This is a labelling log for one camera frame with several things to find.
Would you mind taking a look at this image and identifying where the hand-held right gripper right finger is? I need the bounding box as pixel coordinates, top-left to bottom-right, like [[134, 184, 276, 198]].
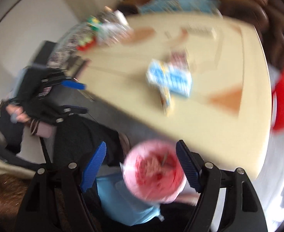
[[176, 139, 268, 232]]

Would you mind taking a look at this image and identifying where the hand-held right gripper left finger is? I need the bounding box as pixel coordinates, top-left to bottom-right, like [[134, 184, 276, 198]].
[[16, 141, 107, 232]]

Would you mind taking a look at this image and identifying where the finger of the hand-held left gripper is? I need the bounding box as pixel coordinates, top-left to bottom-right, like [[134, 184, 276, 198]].
[[56, 105, 88, 124], [42, 74, 87, 90]]

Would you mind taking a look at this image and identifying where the pink trash bin with liner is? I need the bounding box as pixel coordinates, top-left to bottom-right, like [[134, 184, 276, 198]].
[[121, 139, 187, 204]]

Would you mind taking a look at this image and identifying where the person's left hand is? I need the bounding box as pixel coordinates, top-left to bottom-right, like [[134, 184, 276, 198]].
[[6, 102, 33, 124]]

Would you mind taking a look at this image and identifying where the red fruit plate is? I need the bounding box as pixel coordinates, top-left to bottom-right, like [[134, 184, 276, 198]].
[[77, 41, 97, 52]]

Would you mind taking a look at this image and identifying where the light blue bag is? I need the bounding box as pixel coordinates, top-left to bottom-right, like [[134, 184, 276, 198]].
[[96, 173, 162, 226]]

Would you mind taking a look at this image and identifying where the dark cloth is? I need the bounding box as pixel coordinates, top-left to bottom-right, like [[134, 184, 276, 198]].
[[0, 106, 25, 154]]

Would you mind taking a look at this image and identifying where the clear bag of peanuts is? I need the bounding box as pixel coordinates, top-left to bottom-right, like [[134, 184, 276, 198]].
[[96, 17, 133, 47]]

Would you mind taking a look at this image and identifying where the yellow snack wrapper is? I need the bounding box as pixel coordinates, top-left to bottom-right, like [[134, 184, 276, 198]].
[[159, 89, 176, 117]]

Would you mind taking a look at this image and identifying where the blue and white carton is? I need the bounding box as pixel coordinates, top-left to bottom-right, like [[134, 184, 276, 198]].
[[145, 59, 193, 99]]

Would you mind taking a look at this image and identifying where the red playing card box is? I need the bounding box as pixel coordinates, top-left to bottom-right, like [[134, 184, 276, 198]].
[[169, 49, 190, 68]]

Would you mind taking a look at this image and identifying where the blue floral pillow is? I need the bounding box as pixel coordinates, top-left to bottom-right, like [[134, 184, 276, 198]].
[[139, 0, 222, 15]]

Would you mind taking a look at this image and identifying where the white remote control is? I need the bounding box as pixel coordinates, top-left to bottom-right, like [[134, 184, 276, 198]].
[[187, 24, 218, 38]]

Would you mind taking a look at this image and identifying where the brown leather sofa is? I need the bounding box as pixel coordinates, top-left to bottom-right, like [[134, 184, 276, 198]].
[[117, 0, 284, 64]]

